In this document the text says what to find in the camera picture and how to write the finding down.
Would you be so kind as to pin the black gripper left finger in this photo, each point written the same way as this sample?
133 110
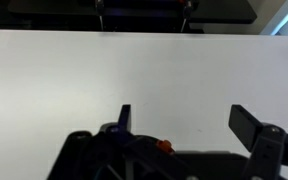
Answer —
124 116

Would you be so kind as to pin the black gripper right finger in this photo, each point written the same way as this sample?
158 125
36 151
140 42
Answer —
244 126

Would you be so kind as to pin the marker with red cap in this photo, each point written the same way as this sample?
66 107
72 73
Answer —
164 145

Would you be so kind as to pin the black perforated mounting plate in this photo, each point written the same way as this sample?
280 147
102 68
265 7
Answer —
144 6

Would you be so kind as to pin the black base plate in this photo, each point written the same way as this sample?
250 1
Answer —
224 13

